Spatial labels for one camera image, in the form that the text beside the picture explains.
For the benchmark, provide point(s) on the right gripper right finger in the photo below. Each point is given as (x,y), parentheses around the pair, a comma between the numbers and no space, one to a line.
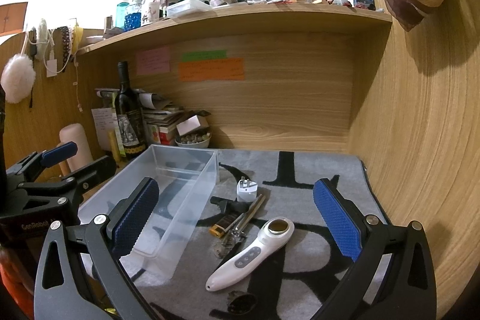
(392,274)

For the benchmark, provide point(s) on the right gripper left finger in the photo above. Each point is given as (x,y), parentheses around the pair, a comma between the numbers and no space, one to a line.
(79,273)

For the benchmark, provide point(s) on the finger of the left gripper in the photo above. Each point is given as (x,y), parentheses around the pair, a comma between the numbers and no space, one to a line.
(59,154)
(95,173)

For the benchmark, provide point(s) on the clear plastic storage bin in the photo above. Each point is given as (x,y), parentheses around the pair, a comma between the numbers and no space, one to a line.
(186,178)

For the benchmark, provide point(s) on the white handheld facial massager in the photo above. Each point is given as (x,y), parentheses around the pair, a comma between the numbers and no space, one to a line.
(271,237)

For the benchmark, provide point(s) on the black gold lighter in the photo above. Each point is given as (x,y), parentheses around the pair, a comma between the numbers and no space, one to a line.
(220,228)

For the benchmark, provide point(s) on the white plug adapter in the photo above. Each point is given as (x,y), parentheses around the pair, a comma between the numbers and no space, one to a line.
(246,190)

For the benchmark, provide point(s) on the silver metal tube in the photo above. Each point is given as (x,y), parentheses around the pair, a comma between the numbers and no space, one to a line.
(251,212)

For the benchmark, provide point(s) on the small dark faceted cup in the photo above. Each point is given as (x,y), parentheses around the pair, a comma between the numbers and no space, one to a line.
(241,303)

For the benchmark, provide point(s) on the white handwritten note paper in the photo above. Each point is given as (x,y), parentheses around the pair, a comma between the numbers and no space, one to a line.
(104,123)

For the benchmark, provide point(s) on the dark wine bottle elephant label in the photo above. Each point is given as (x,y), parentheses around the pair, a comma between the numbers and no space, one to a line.
(129,116)

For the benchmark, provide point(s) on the stack of books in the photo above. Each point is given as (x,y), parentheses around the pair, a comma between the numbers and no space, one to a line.
(160,125)

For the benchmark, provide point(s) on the white fluffy pompom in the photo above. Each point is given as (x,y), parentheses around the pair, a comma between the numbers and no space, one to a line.
(18,77)

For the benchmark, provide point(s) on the white bowl of stones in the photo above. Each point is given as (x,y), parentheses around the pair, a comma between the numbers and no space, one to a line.
(198,140)

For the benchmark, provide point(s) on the small white cardboard box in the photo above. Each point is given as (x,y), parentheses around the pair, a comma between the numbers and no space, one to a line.
(193,124)

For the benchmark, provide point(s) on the pink sticky note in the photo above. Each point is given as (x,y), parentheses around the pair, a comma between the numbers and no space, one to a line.
(153,61)

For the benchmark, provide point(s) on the green sticky note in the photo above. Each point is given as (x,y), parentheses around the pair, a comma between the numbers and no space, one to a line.
(204,55)

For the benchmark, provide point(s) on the grey rug with letters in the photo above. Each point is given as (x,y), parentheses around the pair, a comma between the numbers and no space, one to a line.
(285,262)

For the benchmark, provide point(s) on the blue dotted glass bottle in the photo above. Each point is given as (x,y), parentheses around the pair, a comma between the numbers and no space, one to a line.
(133,15)

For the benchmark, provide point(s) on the orange sticky note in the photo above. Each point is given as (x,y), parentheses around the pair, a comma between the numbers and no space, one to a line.
(212,69)

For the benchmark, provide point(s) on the white tray on shelf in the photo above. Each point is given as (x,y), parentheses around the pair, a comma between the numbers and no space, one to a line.
(186,7)

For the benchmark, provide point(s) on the wooden shelf board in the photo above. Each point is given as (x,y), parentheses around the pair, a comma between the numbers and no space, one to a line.
(243,20)

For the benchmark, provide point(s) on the white charger with cable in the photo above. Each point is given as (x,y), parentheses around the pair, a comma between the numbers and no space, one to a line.
(54,48)

